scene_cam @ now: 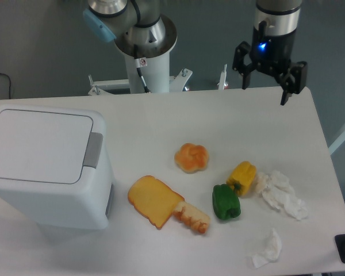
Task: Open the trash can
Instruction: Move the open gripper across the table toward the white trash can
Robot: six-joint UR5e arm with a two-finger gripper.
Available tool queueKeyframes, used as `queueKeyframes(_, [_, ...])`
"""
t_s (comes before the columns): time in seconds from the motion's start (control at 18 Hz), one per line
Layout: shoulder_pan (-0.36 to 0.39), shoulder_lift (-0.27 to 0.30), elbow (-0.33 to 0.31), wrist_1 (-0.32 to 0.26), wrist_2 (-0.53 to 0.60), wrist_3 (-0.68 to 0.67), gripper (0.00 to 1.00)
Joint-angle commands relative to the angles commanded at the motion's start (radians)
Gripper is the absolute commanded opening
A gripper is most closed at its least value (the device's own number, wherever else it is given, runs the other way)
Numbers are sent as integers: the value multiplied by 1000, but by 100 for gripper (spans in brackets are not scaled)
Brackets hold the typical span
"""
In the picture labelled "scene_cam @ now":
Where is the crusty bread piece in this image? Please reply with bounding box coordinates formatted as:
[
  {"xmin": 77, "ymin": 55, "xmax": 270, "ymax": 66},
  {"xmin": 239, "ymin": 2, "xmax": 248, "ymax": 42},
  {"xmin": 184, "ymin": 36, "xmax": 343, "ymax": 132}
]
[{"xmin": 172, "ymin": 201, "xmax": 210, "ymax": 234}]

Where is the black floor cable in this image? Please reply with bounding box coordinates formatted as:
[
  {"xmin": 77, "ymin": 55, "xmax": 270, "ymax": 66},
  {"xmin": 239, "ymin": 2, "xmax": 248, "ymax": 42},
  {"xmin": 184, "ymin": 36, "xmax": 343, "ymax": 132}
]
[{"xmin": 0, "ymin": 72, "xmax": 12, "ymax": 98}]

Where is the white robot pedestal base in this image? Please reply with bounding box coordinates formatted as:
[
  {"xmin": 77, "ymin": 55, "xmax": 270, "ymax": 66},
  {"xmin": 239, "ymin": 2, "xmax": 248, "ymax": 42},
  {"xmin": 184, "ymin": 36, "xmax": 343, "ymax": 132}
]
[{"xmin": 88, "ymin": 53, "xmax": 193, "ymax": 95}]

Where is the small crumpled white tissue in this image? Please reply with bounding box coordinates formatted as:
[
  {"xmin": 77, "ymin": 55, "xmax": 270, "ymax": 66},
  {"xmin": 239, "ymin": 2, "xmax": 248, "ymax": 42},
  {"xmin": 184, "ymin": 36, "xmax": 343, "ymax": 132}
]
[{"xmin": 251, "ymin": 228, "xmax": 282, "ymax": 269}]

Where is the white push-top trash can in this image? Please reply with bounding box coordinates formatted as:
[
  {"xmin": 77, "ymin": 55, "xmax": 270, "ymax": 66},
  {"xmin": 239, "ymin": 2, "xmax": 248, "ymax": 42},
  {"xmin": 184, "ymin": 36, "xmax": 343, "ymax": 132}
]
[{"xmin": 0, "ymin": 104, "xmax": 113, "ymax": 229}]

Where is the black cable on pedestal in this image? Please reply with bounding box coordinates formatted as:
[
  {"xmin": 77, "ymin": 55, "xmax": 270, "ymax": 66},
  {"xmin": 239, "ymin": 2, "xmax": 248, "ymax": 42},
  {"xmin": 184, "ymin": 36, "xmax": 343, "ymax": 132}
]
[{"xmin": 133, "ymin": 44, "xmax": 152, "ymax": 94}]

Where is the green bell pepper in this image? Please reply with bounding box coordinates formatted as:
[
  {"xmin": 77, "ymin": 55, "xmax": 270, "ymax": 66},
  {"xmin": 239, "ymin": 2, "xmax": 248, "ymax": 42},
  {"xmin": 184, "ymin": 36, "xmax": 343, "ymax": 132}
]
[{"xmin": 212, "ymin": 184, "xmax": 241, "ymax": 220}]

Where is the yellow bell pepper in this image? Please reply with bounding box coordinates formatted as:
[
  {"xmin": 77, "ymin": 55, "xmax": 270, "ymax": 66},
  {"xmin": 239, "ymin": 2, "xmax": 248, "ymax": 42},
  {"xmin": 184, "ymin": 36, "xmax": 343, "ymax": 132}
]
[{"xmin": 226, "ymin": 161, "xmax": 256, "ymax": 197}]

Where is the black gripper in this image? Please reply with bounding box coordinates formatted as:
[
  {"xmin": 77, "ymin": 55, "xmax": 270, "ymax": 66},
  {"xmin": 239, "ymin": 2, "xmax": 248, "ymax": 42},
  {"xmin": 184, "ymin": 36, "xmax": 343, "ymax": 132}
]
[{"xmin": 232, "ymin": 20, "xmax": 308, "ymax": 106}]

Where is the large crumpled white tissue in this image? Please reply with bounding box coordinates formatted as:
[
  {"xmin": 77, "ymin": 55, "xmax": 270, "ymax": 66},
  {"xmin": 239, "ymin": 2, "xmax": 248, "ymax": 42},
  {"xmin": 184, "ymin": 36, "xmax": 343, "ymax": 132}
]
[{"xmin": 254, "ymin": 170, "xmax": 309, "ymax": 221}]

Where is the round knotted bread roll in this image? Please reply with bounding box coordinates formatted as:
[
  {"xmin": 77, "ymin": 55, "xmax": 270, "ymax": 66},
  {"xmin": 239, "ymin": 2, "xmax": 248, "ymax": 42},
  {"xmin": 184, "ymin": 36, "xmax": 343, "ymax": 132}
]
[{"xmin": 174, "ymin": 143, "xmax": 209, "ymax": 174}]

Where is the white levelling foot post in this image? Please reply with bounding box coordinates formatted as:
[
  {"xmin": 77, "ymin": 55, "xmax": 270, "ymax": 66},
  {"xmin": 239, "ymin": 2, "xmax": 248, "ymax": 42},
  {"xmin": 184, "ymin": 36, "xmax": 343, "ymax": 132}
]
[{"xmin": 217, "ymin": 64, "xmax": 228, "ymax": 90}]

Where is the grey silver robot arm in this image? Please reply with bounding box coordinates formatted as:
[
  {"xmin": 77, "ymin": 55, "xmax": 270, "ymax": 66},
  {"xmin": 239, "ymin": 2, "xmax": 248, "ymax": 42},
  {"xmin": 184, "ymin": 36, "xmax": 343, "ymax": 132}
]
[{"xmin": 83, "ymin": 1, "xmax": 308, "ymax": 104}]

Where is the orange toast slice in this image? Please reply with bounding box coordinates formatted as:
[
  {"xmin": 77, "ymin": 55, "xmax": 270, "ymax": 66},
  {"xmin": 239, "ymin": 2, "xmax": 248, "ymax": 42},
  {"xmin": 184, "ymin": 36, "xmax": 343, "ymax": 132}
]
[{"xmin": 128, "ymin": 175, "xmax": 185, "ymax": 229}]

